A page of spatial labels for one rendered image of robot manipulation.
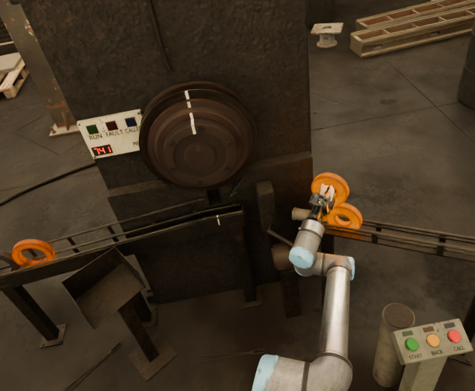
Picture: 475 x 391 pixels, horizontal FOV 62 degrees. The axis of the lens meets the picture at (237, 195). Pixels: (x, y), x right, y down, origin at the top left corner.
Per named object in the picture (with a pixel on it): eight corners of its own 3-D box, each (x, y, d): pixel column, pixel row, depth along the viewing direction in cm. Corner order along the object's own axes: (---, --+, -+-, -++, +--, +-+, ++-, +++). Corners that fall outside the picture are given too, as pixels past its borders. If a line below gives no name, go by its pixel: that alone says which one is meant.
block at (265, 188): (258, 217, 201) (253, 181, 185) (274, 214, 201) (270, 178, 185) (262, 232, 193) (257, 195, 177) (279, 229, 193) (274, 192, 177)
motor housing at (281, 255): (277, 302, 227) (268, 239, 192) (315, 294, 227) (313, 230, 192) (282, 322, 217) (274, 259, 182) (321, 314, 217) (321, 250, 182)
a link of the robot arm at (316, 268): (320, 280, 161) (320, 269, 150) (292, 275, 163) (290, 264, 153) (323, 258, 165) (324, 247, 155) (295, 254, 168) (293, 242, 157)
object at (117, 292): (118, 362, 213) (60, 282, 166) (158, 330, 225) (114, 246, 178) (137, 389, 201) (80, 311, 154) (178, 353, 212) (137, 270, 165)
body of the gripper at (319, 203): (331, 194, 154) (322, 220, 149) (333, 205, 160) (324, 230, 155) (313, 190, 157) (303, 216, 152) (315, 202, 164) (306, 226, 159)
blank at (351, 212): (324, 219, 180) (320, 223, 178) (332, 196, 169) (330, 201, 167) (356, 233, 176) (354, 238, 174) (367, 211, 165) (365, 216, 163)
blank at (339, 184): (310, 170, 166) (308, 174, 164) (348, 173, 158) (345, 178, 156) (315, 198, 175) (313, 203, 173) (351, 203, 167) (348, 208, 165)
